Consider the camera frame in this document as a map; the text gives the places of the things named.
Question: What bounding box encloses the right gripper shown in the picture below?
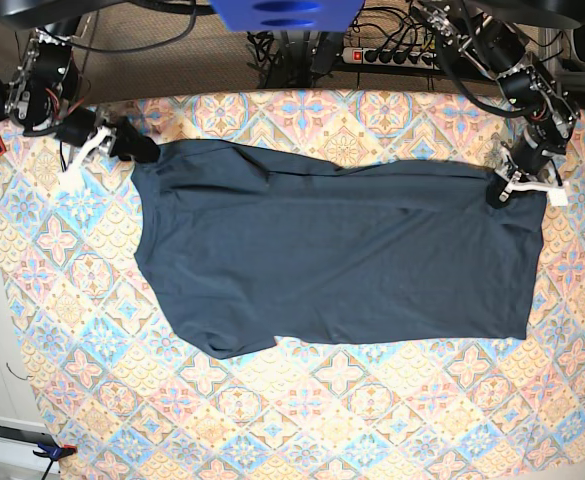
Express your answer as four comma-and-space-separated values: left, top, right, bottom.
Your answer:
54, 107, 161, 172

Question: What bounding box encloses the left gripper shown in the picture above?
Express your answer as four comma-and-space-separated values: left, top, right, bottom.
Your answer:
486, 127, 567, 208

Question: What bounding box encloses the dark blue t-shirt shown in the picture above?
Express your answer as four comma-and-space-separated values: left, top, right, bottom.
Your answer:
131, 140, 546, 359

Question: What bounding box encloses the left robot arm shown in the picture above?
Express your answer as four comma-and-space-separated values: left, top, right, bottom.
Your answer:
410, 1, 581, 208

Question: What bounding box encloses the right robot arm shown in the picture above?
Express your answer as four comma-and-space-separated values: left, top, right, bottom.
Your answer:
0, 1, 160, 164

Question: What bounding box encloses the white power strip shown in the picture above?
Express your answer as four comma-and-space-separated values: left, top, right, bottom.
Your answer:
341, 47, 439, 70

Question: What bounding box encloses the patterned colourful tablecloth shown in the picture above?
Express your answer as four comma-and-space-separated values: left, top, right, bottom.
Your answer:
0, 113, 585, 479

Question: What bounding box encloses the white floor outlet box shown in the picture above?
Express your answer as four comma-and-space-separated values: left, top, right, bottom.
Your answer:
0, 416, 55, 474

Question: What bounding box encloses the blue red clamp lower left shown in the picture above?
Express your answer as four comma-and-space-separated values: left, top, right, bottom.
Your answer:
0, 438, 78, 480

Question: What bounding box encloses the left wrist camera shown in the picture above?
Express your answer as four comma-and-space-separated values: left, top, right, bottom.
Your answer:
547, 187, 569, 207

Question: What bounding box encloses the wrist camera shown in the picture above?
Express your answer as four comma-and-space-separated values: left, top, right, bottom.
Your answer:
58, 169, 85, 194
547, 187, 569, 207

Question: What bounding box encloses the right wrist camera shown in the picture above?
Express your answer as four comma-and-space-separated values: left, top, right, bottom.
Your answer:
58, 169, 85, 194

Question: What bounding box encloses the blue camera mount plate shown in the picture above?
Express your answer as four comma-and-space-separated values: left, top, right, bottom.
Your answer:
210, 0, 364, 33

